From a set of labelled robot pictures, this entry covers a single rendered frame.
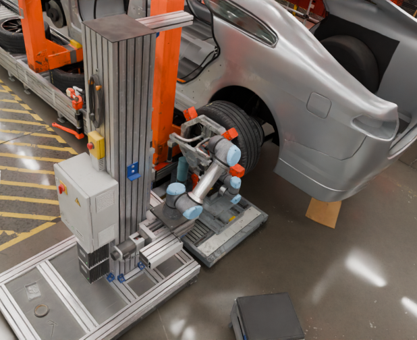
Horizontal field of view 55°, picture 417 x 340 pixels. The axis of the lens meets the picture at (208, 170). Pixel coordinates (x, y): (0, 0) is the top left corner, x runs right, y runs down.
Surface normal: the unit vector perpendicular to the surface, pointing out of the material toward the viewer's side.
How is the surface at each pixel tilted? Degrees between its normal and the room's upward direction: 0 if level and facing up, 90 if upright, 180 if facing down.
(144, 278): 0
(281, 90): 90
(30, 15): 90
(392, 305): 0
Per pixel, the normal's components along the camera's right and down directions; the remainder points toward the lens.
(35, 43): 0.72, 0.52
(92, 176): 0.14, -0.75
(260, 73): -0.67, 0.41
